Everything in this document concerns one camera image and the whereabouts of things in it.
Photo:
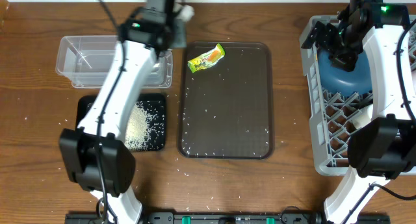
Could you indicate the grey plastic dishwasher rack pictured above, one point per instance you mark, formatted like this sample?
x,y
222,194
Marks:
x,y
332,114

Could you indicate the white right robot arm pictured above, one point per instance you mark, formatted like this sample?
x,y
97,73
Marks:
x,y
385,147

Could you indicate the clear plastic bin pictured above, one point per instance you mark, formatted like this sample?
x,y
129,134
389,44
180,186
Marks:
x,y
86,60

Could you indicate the dark brown serving tray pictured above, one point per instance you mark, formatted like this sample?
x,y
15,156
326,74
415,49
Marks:
x,y
226,111

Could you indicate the silver foil wrapper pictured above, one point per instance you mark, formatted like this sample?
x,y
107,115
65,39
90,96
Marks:
x,y
184,12

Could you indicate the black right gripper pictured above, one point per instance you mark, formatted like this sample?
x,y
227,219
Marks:
x,y
346,62

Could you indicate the yellow green snack wrapper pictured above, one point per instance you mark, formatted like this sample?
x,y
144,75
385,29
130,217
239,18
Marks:
x,y
206,60

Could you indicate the cream paper cup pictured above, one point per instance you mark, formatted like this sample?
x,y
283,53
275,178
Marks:
x,y
364,117

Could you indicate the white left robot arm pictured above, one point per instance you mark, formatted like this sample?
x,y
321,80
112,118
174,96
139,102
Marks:
x,y
94,153

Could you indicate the black waste tray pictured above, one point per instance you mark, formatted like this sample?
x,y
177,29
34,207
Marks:
x,y
154,103

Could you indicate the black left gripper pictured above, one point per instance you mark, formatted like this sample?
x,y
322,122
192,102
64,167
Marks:
x,y
178,36

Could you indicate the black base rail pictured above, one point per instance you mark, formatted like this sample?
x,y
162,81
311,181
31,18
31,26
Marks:
x,y
170,218

